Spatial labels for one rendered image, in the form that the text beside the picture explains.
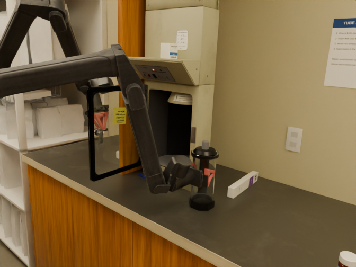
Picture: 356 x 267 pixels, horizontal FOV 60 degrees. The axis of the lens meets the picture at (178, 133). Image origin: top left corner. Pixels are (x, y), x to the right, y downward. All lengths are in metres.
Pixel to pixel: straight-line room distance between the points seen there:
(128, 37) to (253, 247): 1.01
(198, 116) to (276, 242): 0.56
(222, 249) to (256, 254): 0.10
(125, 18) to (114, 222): 0.89
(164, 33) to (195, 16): 0.17
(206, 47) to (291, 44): 0.44
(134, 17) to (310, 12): 0.77
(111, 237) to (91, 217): 0.15
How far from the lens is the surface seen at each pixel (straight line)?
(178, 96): 1.38
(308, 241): 1.18
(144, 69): 1.38
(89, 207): 1.54
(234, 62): 1.69
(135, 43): 1.51
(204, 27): 1.29
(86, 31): 2.60
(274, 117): 1.60
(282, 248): 1.11
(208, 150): 1.19
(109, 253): 1.52
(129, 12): 1.50
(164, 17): 1.41
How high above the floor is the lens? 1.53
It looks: 14 degrees down
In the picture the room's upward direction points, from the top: 2 degrees clockwise
